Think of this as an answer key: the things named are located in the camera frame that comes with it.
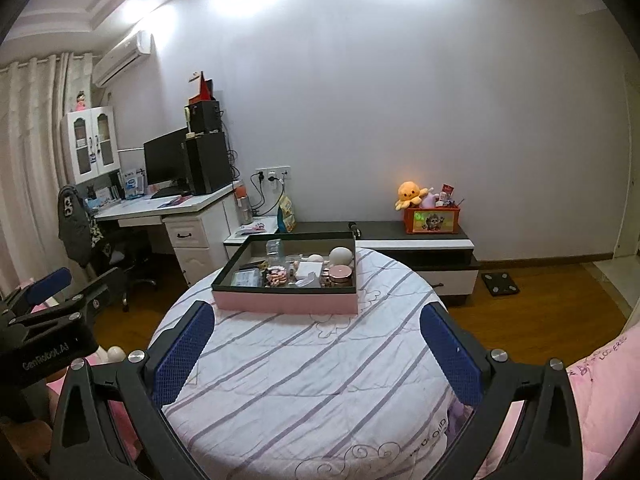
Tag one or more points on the white glass-door cabinet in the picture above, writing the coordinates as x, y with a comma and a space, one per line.
90, 145

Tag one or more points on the black computer tower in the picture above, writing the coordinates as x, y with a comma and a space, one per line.
210, 162

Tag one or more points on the white striped quilt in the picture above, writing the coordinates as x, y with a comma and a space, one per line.
300, 385

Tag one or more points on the clear glass cube container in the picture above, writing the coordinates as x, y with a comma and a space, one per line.
274, 249

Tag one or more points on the black speaker box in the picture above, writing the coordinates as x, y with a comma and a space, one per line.
202, 116

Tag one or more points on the bottle with orange cap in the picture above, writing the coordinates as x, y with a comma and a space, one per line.
244, 207

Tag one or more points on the cream bed frame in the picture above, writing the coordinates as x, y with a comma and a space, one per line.
116, 353

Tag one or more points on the blue white box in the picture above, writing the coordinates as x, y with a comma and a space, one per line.
133, 184

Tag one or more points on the red white card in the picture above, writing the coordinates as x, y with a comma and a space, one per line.
446, 191

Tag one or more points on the black computer monitor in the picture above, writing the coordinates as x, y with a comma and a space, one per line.
165, 157

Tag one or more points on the blue yellow snack bag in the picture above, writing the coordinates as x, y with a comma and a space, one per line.
286, 215

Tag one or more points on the pink doll figurine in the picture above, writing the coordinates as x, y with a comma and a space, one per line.
80, 102

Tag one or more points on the white egg-shaped object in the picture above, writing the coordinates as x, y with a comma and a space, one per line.
341, 255

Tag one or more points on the small pale doll figure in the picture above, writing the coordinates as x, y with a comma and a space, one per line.
296, 263

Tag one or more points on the white wall outlet strip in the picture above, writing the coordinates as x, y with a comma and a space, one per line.
275, 172

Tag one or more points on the black bathroom scale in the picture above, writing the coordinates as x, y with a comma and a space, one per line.
500, 284

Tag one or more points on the pink plush toy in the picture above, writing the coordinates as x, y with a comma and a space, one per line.
431, 200

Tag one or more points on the black office chair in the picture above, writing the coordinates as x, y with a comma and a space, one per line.
125, 260

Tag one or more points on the red gift box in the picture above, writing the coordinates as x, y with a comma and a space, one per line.
204, 91

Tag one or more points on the small black device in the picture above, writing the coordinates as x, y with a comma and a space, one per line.
355, 230

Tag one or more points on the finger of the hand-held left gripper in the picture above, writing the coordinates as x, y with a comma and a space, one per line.
50, 282
90, 300

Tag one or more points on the pink nail polish set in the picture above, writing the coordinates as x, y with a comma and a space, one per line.
276, 276

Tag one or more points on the black keyboard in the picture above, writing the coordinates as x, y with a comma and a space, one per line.
170, 193

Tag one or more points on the rose-gold round compact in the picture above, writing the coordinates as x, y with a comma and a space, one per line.
339, 275

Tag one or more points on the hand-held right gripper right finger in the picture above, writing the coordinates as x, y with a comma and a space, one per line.
450, 355

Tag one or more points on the pink box dark rim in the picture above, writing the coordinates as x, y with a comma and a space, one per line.
285, 302

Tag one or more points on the pink bedsheet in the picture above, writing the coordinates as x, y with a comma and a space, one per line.
610, 385

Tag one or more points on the black hair clip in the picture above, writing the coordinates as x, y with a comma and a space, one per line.
250, 265

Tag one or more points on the white bedside table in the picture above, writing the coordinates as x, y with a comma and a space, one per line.
240, 240

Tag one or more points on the yellow octopus plush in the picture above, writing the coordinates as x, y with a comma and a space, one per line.
410, 194

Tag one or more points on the orange toy box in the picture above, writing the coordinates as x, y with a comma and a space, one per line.
432, 221

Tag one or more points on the beige curtain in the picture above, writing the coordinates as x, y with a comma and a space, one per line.
30, 160

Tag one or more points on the black white low cabinet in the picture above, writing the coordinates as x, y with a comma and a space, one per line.
425, 255

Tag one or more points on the white air conditioner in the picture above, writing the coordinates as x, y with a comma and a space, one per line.
120, 60

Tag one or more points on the white desk with drawers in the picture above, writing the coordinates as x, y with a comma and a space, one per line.
200, 240

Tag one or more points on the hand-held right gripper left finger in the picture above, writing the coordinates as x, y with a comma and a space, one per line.
182, 355

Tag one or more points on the dark grey jacket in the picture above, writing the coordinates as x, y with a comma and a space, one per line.
75, 230

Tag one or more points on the pink packet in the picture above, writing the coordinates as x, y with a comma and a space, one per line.
250, 229

